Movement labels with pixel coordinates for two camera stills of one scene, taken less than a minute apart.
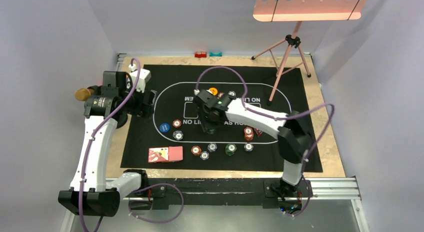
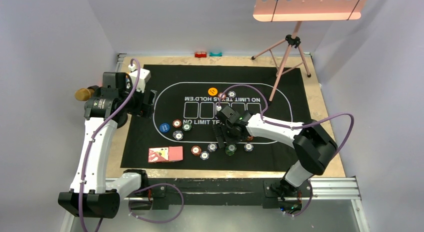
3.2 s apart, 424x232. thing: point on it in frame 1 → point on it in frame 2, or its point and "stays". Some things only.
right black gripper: [207, 125] → [220, 127]
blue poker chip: [204, 155] stays
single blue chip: [248, 147] stays
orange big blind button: [213, 90] stays
